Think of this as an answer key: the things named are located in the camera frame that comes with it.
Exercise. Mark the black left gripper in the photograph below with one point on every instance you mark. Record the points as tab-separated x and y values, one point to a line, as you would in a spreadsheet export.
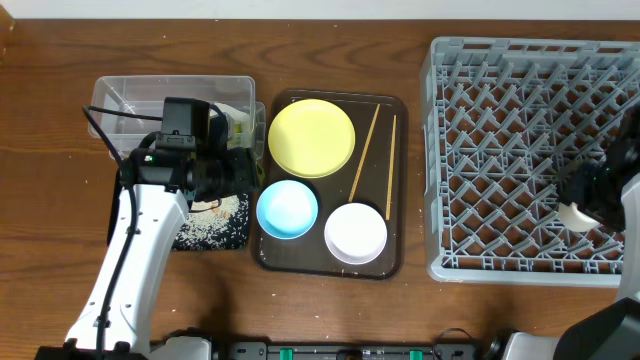
244	164

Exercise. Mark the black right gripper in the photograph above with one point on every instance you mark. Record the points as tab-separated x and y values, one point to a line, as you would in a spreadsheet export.
586	185

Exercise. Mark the white cup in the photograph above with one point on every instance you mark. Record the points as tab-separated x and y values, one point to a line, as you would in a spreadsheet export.
574	220

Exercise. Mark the white tissue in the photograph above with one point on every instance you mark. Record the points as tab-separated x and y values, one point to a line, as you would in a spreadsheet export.
236	116

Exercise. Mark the white rice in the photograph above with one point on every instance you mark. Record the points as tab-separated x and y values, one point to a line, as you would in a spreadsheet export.
217	225

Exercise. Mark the light blue bowl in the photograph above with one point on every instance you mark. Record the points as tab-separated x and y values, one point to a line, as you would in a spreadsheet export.
287	209

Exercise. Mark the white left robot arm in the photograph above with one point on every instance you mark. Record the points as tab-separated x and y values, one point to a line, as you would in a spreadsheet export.
188	160

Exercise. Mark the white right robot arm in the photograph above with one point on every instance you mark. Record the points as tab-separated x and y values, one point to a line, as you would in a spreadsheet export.
613	332

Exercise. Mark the black food waste tray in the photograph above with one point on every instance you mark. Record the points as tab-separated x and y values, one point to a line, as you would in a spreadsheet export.
118	187

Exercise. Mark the clear plastic waste bin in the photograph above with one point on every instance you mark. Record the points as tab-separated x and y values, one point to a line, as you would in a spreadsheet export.
136	102

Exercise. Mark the grey dishwasher rack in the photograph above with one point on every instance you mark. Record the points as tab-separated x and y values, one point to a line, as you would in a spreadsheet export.
505	122

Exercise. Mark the yellow round plate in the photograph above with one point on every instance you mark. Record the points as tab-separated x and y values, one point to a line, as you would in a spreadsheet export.
311	138

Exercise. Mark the dark brown serving tray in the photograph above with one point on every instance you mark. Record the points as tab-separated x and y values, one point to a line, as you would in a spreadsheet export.
309	254

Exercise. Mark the pink bowl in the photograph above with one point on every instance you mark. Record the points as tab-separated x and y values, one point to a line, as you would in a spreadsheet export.
355	233

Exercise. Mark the left wooden chopstick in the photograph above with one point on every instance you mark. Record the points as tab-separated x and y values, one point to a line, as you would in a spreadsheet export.
364	154

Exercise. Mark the wooden chopstick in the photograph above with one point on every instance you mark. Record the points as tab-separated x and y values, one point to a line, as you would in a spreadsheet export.
391	170
364	154

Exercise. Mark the right wooden chopstick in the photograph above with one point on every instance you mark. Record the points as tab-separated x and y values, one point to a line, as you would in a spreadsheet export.
391	170

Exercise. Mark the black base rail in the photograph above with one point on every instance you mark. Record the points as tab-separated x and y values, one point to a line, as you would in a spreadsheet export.
452	344

